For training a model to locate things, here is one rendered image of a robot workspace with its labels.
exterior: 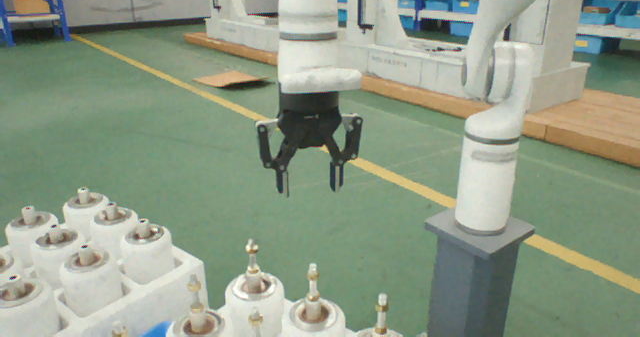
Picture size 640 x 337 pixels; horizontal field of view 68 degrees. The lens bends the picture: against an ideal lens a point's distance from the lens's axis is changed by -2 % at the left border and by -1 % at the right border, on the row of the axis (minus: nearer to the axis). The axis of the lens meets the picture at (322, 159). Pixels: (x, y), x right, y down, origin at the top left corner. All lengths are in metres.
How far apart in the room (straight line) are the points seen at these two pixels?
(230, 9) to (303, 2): 4.50
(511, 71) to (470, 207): 0.24
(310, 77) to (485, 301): 0.58
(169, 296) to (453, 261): 0.55
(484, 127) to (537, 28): 1.73
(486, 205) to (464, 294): 0.18
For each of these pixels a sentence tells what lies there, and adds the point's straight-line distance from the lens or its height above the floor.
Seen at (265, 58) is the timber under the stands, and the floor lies 0.04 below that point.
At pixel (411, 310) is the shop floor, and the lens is 1.19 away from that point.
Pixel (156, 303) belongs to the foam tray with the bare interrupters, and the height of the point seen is 0.15.
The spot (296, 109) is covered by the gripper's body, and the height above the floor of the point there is 0.58.
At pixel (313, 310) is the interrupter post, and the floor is 0.27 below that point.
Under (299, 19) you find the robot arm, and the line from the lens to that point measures 0.56.
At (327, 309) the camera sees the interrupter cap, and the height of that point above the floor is 0.25.
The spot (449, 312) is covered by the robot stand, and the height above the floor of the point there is 0.13.
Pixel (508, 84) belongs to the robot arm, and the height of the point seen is 0.57.
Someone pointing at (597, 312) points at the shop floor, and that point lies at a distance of 1.32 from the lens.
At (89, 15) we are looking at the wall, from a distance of 6.90.
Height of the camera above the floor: 0.74
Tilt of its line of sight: 22 degrees down
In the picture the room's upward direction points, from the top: straight up
